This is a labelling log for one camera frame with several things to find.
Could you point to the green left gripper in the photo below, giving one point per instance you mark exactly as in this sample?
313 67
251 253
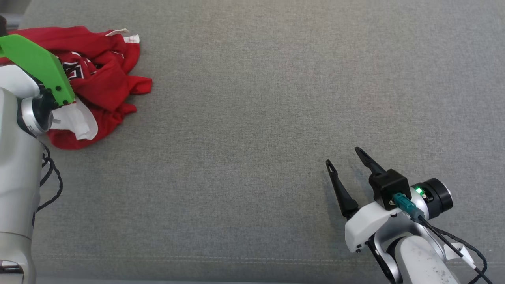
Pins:
39 63

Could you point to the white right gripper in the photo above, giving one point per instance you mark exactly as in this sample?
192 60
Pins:
367 225

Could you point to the red shirt with white sleeves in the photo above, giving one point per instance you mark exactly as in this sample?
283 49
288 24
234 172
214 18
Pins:
102 83

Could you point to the white grey robot left arm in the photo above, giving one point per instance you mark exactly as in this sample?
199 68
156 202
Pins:
15 177

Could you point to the white crumpled paper tag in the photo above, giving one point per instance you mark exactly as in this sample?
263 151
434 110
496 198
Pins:
77 120

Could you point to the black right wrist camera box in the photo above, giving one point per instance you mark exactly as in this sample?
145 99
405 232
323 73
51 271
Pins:
388 185

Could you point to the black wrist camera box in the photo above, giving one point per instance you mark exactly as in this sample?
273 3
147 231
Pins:
2 25
388 185

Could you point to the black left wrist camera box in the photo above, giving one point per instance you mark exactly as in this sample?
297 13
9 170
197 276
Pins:
2 25

